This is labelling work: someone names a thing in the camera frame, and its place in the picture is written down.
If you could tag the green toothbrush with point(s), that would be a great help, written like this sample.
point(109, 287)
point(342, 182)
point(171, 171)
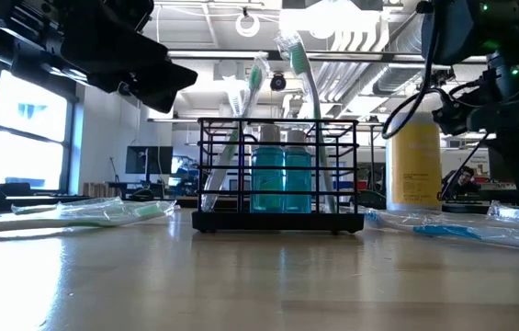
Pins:
point(255, 76)
point(80, 205)
point(57, 223)
point(300, 57)

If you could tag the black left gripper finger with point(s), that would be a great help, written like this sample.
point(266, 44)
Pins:
point(162, 85)

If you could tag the yellow canister with white lid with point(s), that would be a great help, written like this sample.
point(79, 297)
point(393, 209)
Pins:
point(413, 165)

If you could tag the black aluminium table frame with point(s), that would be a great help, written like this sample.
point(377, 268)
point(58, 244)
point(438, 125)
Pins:
point(20, 200)

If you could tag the long blue toothbrush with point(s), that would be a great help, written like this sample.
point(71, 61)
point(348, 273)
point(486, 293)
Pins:
point(443, 231)

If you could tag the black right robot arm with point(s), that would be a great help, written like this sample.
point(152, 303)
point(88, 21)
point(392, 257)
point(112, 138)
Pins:
point(454, 32)

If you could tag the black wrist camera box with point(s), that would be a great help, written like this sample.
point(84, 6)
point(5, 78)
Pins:
point(452, 115)

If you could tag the large window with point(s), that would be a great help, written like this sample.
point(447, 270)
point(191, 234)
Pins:
point(25, 133)

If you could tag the grey ventilation duct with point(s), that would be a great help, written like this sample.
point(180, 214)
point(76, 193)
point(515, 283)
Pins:
point(397, 78)

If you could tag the black computer monitor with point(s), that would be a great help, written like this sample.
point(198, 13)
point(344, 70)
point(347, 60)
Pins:
point(149, 160)

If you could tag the black round hanging camera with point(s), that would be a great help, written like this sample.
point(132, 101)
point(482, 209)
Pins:
point(278, 82)

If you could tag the small blue mouthwash bottle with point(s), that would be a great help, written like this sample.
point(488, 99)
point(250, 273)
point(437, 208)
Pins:
point(298, 179)
point(267, 179)

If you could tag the person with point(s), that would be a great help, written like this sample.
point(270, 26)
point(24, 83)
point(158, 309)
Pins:
point(465, 177)

